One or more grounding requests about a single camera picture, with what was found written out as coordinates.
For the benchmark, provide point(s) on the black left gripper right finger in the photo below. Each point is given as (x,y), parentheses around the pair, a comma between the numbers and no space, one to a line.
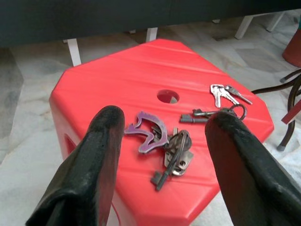
(247,176)

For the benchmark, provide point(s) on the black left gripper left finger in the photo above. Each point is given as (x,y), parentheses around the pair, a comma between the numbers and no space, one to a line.
(89,164)

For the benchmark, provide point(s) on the key bunch with purple fob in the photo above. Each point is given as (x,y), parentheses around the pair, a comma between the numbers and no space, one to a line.
(163,131)

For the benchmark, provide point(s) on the key bunch with silver keys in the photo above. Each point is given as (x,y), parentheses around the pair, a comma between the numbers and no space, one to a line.
(217,94)

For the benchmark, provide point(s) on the dark bentwood chair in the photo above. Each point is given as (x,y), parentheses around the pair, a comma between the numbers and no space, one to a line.
(270,89)

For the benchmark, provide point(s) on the red plastic stool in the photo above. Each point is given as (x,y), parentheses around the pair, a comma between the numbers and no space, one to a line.
(141,77)

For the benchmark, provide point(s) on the reddish brown pot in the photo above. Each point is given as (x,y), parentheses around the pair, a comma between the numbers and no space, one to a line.
(292,47)

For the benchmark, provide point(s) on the black low cabinet white legs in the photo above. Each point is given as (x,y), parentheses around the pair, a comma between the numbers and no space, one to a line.
(94,18)

